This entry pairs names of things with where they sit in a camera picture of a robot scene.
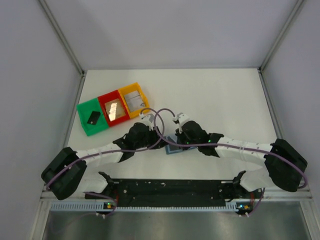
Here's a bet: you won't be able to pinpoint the white cable duct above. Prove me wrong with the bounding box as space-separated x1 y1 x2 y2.
49 201 253 213

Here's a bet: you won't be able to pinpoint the silver cards in yellow bin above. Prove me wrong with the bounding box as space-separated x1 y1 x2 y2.
124 90 146 113

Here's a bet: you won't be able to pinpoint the red plastic bin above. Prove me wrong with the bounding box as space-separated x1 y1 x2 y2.
97 90 130 127

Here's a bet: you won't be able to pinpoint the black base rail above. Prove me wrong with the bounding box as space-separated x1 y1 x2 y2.
101 178 262 208

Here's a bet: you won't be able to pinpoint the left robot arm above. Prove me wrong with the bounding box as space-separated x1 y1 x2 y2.
41 122 166 200

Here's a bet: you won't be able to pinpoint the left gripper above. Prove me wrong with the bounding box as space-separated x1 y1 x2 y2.
134 126 170 150

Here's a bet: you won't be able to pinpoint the yellow plastic bin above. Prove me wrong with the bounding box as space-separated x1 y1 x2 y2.
118 82 150 119

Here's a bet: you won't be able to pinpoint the gold cards in red bin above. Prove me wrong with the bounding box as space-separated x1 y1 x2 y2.
104 98 126 122

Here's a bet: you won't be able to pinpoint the black credit card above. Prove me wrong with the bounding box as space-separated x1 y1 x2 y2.
87 111 101 125
166 144 181 154

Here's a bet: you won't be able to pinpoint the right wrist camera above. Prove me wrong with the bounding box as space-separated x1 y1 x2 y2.
172 112 190 126

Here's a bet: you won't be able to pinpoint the blue leather card holder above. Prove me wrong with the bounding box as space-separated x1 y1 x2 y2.
165 134 195 155

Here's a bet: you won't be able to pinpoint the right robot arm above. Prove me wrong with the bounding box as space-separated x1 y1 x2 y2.
174 120 308 198

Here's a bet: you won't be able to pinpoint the green plastic bin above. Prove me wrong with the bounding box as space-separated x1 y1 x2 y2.
76 98 109 137

